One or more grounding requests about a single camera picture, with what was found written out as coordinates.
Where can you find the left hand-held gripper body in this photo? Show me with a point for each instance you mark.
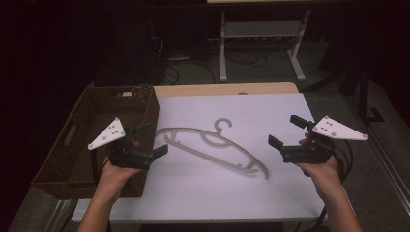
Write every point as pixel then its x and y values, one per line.
pixel 127 156

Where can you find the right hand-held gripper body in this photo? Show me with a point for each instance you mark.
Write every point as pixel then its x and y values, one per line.
pixel 306 154

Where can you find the person's left hand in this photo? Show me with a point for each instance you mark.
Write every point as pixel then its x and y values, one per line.
pixel 112 175

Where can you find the person's right hand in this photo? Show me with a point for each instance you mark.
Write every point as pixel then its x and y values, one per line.
pixel 325 175

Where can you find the grey plastic clothes hanger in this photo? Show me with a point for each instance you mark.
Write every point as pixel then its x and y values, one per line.
pixel 225 161

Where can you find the white table mat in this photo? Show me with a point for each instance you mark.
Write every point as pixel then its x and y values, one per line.
pixel 199 193

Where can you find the brown wicker basket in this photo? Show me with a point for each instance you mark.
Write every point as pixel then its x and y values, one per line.
pixel 67 161

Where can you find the dark metal stand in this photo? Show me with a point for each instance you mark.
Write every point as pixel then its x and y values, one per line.
pixel 364 96

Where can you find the grey metal table frame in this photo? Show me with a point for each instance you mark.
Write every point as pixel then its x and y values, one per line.
pixel 59 216

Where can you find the white metal desk frame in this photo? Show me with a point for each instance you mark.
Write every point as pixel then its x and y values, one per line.
pixel 222 48

